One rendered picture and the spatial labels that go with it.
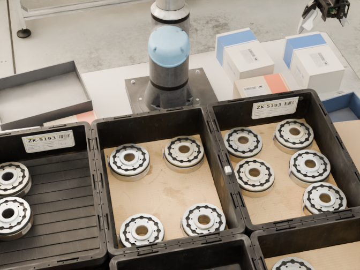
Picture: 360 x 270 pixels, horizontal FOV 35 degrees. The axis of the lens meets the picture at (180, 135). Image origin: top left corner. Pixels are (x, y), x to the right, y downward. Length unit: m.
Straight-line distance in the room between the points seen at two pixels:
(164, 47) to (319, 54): 0.56
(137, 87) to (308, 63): 0.55
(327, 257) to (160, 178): 0.45
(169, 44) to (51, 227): 0.59
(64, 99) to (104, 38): 1.47
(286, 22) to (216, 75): 1.50
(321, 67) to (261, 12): 1.61
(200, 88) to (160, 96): 0.18
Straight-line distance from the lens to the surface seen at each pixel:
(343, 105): 1.84
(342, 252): 1.36
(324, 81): 1.85
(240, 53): 1.85
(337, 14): 1.74
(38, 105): 1.77
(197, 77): 1.83
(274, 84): 1.77
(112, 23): 3.31
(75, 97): 1.77
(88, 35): 3.24
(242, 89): 1.75
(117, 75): 1.91
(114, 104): 1.81
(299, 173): 1.43
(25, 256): 1.36
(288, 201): 1.41
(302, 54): 1.88
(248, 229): 1.24
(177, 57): 1.57
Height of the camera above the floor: 1.96
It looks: 48 degrees down
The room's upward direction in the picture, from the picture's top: straight up
